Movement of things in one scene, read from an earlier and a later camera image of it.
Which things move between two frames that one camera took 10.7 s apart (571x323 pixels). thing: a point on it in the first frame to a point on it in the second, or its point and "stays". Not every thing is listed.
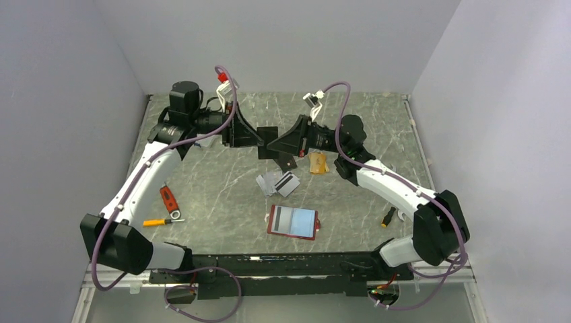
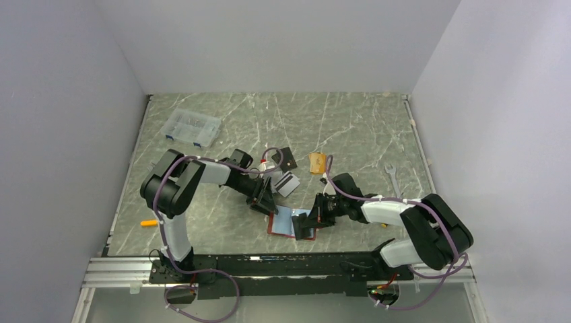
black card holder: (286, 161) stays
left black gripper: (239, 132) to (262, 196)
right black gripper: (297, 139) to (318, 214)
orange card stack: (318, 163) stays
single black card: (267, 134) to (301, 231)
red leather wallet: (297, 223) stays
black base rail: (283, 276) stays
